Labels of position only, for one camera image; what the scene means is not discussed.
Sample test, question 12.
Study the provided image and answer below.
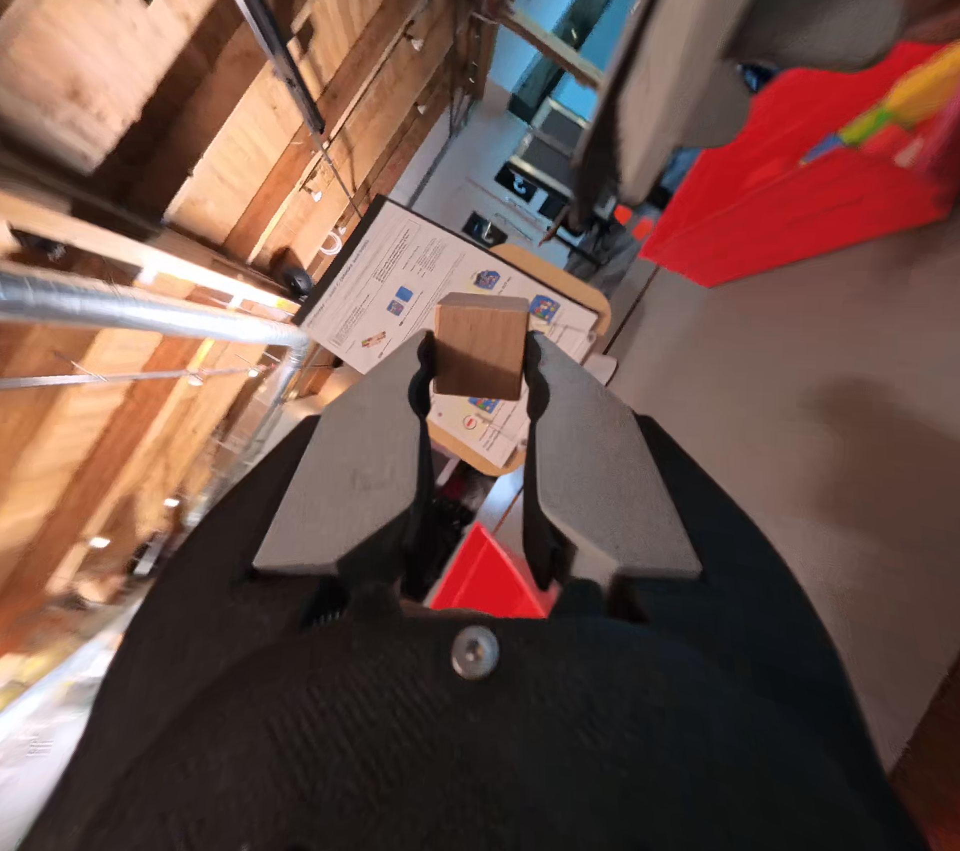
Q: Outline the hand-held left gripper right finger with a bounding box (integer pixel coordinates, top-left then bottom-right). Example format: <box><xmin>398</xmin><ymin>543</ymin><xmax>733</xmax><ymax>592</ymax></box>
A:
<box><xmin>522</xmin><ymin>329</ymin><xmax>705</xmax><ymax>588</ymax></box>

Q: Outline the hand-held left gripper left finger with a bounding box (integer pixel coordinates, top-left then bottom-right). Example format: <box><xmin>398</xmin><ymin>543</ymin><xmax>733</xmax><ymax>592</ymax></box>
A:
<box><xmin>253</xmin><ymin>329</ymin><xmax>436</xmax><ymax>575</ymax></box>

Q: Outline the red plastic bin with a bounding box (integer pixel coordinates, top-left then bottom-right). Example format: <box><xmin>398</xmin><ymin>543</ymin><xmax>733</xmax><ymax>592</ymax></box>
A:
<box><xmin>429</xmin><ymin>521</ymin><xmax>560</xmax><ymax>620</ymax></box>
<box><xmin>639</xmin><ymin>39</ymin><xmax>960</xmax><ymax>290</ymax></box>

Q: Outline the silver air duct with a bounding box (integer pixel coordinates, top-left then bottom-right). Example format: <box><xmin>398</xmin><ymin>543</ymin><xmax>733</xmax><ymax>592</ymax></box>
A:
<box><xmin>0</xmin><ymin>264</ymin><xmax>312</xmax><ymax>351</ymax></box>

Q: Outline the natural wooden block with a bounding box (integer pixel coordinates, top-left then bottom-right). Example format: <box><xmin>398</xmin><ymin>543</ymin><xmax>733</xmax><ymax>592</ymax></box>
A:
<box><xmin>432</xmin><ymin>292</ymin><xmax>531</xmax><ymax>401</ymax></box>

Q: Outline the printed instruction sheet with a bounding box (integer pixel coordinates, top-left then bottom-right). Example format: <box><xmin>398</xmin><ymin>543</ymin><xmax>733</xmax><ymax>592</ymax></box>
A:
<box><xmin>298</xmin><ymin>197</ymin><xmax>601</xmax><ymax>470</ymax></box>

